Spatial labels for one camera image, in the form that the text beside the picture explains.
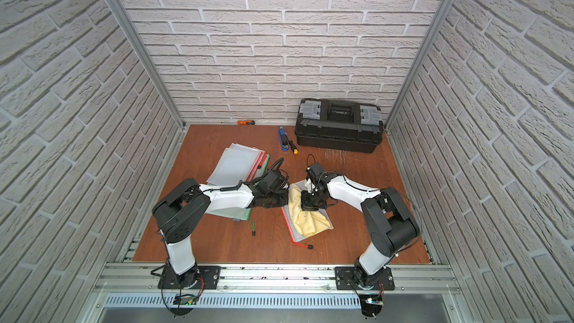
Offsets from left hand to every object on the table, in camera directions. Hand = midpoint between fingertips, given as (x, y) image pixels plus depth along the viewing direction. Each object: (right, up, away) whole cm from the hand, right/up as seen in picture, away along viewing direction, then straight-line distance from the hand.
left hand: (293, 198), depth 92 cm
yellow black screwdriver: (0, +21, +18) cm, 28 cm away
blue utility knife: (-5, +25, +21) cm, 34 cm away
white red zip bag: (-17, +13, +12) cm, 24 cm away
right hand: (+5, -3, -3) cm, 7 cm away
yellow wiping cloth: (+6, -7, -9) cm, 13 cm away
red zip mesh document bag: (0, -9, -6) cm, 11 cm away
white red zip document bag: (-27, +13, +13) cm, 32 cm away
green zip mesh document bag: (-23, -5, -4) cm, 24 cm away
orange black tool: (-27, +35, +30) cm, 53 cm away
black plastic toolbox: (+21, +31, +6) cm, 38 cm away
